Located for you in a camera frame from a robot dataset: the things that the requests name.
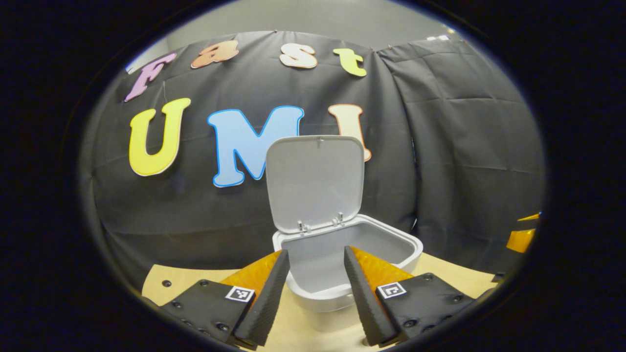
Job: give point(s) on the black backdrop cloth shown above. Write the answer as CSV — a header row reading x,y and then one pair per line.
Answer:
x,y
195,210

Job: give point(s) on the small ceiling light panel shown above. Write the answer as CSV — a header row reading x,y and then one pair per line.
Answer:
x,y
437,37

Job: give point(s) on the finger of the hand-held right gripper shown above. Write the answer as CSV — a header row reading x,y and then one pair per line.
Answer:
x,y
521,239

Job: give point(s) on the white desktop garbage bin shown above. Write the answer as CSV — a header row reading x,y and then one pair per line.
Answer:
x,y
315,181

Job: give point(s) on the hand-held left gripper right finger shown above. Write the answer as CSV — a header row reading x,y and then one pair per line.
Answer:
x,y
364,298

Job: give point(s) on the wooden desktop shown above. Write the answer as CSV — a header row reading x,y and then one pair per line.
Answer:
x,y
183,279

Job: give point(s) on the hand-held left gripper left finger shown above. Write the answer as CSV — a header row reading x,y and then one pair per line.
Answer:
x,y
266,303

